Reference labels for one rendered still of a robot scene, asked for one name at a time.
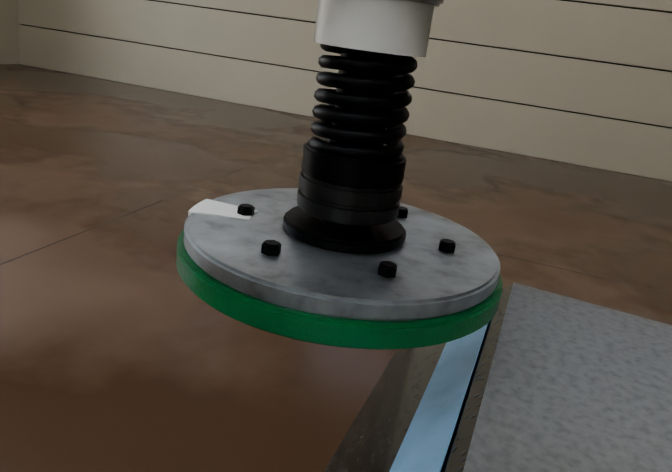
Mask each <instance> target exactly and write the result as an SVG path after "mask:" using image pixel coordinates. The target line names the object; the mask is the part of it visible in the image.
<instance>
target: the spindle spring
mask: <svg viewBox="0 0 672 472"><path fill-rule="evenodd" d="M320 46H321V49H323V50H325V51H327V52H332V53H338V54H341V52H344V53H356V54H369V55H384V56H397V60H384V59H368V58H355V57H344V56H333V55H322V56H321V57H319V61H318V64H319V65H320V66H321V67H322V68H329V69H337V70H346V71H357V72H369V73H391V74H394V77H370V76H357V75H346V74H338V73H333V72H325V71H323V72H320V73H318V74H317V76H316V80H317V83H319V84H321V85H323V86H327V87H334V88H341V89H350V90H361V91H376V92H391V95H362V94H351V93H342V92H336V89H327V88H319V89H317V90H316V91H315V93H314V97H315V99H316V100H317V101H318V102H322V103H326V104H319V105H316V106H314V108H313V110H312V112H313V116H315V117H317V118H318V119H320V120H316V121H314V122H313V123H312V124H311V128H310V129H311V131H312V132H313V133H314V134H315V135H317V136H320V137H323V138H328V139H333V140H339V141H347V142H357V143H384V144H386V145H387V146H352V145H343V144H337V143H331V142H326V141H323V140H321V139H320V138H319V137H317V136H314V137H311V139H310V140H309V142H308V143H309V145H310V146H312V147H313V148H315V149H317V150H320V151H323V152H326V153H330V154H334V155H339V156H344V157H350V158H358V159H373V160H378V159H389V158H393V157H396V156H398V155H400V154H401V153H402V151H403V149H404V144H403V142H402V140H401V139H402V138H403V137H404V136H405V135H406V134H407V133H406V126H405V125H404V124H403V123H404V122H406V121H407V120H408V118H409V111H408V109H407V108H406V106H408V105H409V104H410V103H411V102H412V95H411V94H410V93H409V92H408V91H407V90H408V89H411V88H412V87H413V86H414V84H415V80H414V78H413V76H412V75H411V74H409V73H412V72H414V71H415V70H416V69H417V61H416V60H415V59H414V58H413V57H411V56H403V55H394V54H386V53H378V52H371V51H363V50H356V49H349V48H343V47H337V46H330V45H325V44H320ZM334 105H338V106H346V107H356V108H370V109H389V111H388V112H359V111H348V110H340V109H334ZM332 122H333V123H339V124H346V125H356V126H373V127H383V126H386V129H385V130H362V129H350V128H342V127H336V126H332Z"/></svg>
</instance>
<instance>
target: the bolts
mask: <svg viewBox="0 0 672 472"><path fill-rule="evenodd" d="M254 210H255V207H253V205H250V204H241V205H239V206H238V210H237V213H238V214H240V215H243V216H251V217H252V216H253V215H254ZM407 215H408V209H407V208H406V207H403V206H400V207H399V213H398V216H397V217H398V218H407ZM455 246H456V242H454V241H453V240H450V239H442V240H440V242H439V251H442V252H445V253H454V251H455ZM280 252H281V243H280V242H278V241H276V240H265V241H264V242H263V243H262V247H261V253H263V254H265V255H267V256H278V255H279V254H280ZM396 271H397V265H396V263H394V262H391V261H382V262H380V263H379V268H378V275H380V276H383V277H385V278H395V276H396Z"/></svg>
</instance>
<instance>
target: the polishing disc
mask: <svg viewBox="0 0 672 472"><path fill-rule="evenodd" d="M297 192H298V188H274V189H259V190H250V191H243V192H237V193H232V194H228V195H224V196H221V197H217V198H215V199H212V200H214V201H219V202H223V203H227V204H231V205H236V206H239V205H241V204H250V205H253V207H255V210H257V211H258V212H257V213H255V214H254V215H253V216H252V217H251V218H250V220H245V219H237V218H229V217H221V216H213V215H205V214H197V213H191V215H189V216H188V217H187V219H186V221H185V224H184V230H183V231H182V232H181V234H180V235H179V237H178V241H177V253H176V266H177V271H178V273H179V276H180V277H181V279H182V280H183V282H184V283H185V284H186V286H187V287H188V288H189V289H190V290H191V291H192V292H193V293H194V294H195V295H197V296H198V297H199V298H200V299H201V300H203V301H204V302H205V303H207V304H208V305H210V306H211V307H213V308H214V309H216V310H218V311H219V312H221V313H223V314H225V315H227V316H229V317H231V318H233V319H235V320H238V321H240V322H242V323H244V324H247V325H250V326H252V327H255V328H257V329H260V330H264V331H267V332H270V333H273V334H276V335H280V336H284V337H287V338H291V339H296V340H300V341H305V342H310V343H316V344H321V345H328V346H336V347H344V348H355V349H375V350H387V349H410V348H419V347H426V346H432V345H438V344H442V343H446V342H450V341H453V340H456V339H459V338H462V337H464V336H467V335H469V334H471V333H473V332H475V331H477V330H479V329H481V328H482V327H483V326H485V325H486V324H487V323H489V322H490V321H491V319H492V318H493V317H494V316H495V314H496V312H497V310H498V307H499V303H500V299H501V295H502V290H503V282H502V278H501V275H500V269H501V266H500V261H499V259H498V257H497V255H496V253H495V252H494V251H493V249H492V248H491V247H490V245H489V244H488V243H486V242H485V241H484V240H483V239H482V238H481V237H479V236H478V235H477V234H475V233H474V232H472V231H471V230H469V229H467V228H466V227H464V226H462V225H460V224H458V223H456V222H454V221H452V220H450V219H447V218H445V217H443V216H440V215H437V214H435V213H432V212H429V211H426V210H424V209H420V208H417V207H414V206H411V205H407V204H404V203H400V206H403V207H406V208H407V209H408V215H407V218H398V217H397V218H396V219H394V220H393V221H391V222H390V223H386V224H383V225H376V226H370V227H368V228H366V229H361V230H349V229H341V228H337V227H333V226H330V225H327V224H325V223H324V222H322V221H321V220H320V219H319V218H317V217H314V216H312V215H310V214H308V213H306V212H305V211H303V210H302V209H301V208H300V207H299V205H298V204H297ZM442 239H450V240H453V241H454V242H456V246H455V251H454V253H445V252H442V251H439V242H440V240H442ZM265 240H276V241H278V242H280V243H281V252H280V254H279V255H278V256H267V255H265V254H263V253H261V247H262V243H263V242H264V241H265ZM382 261H391V262H394V263H396V265H397V271H396V276H395V278H385V277H383V276H380V275H378V268H379V263H380V262H382Z"/></svg>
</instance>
